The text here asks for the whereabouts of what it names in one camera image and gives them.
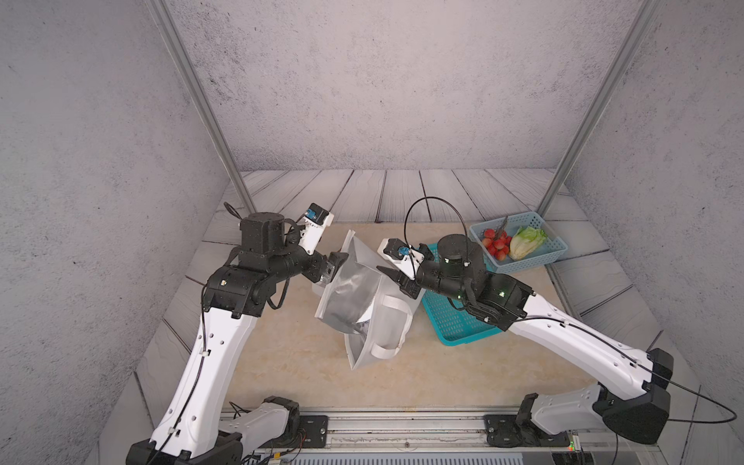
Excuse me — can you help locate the white insulated delivery bag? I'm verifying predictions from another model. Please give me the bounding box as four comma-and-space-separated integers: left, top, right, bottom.
313, 230, 422, 370

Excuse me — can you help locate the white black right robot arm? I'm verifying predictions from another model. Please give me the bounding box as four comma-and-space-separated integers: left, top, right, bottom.
378, 234, 673, 448

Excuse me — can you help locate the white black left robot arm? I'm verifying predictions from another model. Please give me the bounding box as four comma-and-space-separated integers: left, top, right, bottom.
126, 203, 348, 464

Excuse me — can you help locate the teal plastic basket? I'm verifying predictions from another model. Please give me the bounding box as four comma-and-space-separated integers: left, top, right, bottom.
419, 242, 504, 348

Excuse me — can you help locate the red cherry tomatoes bunch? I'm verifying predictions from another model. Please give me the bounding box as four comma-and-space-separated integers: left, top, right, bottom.
482, 229, 513, 262

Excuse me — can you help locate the green lettuce head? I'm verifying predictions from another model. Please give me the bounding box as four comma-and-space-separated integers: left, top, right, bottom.
509, 227, 548, 261

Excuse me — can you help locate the light blue plastic basket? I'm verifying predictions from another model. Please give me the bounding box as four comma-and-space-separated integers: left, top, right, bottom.
469, 212, 569, 274

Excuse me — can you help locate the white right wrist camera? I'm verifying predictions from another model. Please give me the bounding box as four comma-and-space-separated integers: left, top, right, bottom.
378, 238, 424, 280

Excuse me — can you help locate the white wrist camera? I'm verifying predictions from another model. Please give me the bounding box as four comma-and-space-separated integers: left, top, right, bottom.
298, 203, 334, 256
378, 238, 424, 280

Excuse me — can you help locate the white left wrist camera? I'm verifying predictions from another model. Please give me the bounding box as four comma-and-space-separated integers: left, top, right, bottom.
298, 203, 334, 256

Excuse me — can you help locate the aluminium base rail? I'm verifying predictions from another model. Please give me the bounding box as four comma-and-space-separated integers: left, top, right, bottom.
153, 406, 664, 465

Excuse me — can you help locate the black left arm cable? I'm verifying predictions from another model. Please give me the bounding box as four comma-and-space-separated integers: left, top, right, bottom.
144, 201, 292, 460

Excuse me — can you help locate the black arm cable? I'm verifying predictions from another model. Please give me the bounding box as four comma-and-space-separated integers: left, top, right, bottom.
144, 201, 292, 460
402, 196, 738, 425

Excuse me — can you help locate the aluminium corner post left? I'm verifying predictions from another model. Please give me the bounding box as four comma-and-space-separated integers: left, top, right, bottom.
146, 0, 256, 212

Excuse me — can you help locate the aluminium corner post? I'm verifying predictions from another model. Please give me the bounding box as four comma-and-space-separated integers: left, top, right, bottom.
537, 0, 662, 218
146, 0, 256, 212

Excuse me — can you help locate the aluminium corner post right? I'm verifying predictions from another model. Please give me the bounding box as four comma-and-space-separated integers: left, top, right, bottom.
537, 0, 662, 218

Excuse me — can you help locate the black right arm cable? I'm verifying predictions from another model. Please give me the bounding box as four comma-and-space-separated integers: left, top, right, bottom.
402, 196, 738, 425

